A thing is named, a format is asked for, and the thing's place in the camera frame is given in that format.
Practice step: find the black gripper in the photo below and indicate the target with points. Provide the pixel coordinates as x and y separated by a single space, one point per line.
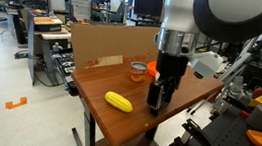
172 66

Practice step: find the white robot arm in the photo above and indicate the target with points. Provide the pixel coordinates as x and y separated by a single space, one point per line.
179 8

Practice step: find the orange toy pan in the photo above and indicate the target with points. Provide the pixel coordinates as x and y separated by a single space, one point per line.
151 69

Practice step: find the orange label tin can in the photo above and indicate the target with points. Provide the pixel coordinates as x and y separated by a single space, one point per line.
138 72

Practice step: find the yellow toy corn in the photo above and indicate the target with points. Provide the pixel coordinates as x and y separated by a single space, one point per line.
119 101

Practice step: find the brown cardboard board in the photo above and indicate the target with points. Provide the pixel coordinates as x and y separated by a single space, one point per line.
107 43

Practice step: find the gray tripod stand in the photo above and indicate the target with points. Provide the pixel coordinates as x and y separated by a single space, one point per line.
235 67

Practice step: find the black computer monitor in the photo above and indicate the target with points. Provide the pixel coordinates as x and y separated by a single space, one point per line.
148 2

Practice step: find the gray round cylinder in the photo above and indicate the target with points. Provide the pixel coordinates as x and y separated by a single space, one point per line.
260 116

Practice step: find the white office desk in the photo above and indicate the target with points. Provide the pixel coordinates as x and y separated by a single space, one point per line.
53 36

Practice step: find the gray divider panel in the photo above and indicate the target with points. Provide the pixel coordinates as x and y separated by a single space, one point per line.
30 47

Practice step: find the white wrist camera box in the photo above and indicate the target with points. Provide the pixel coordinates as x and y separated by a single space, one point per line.
206 63

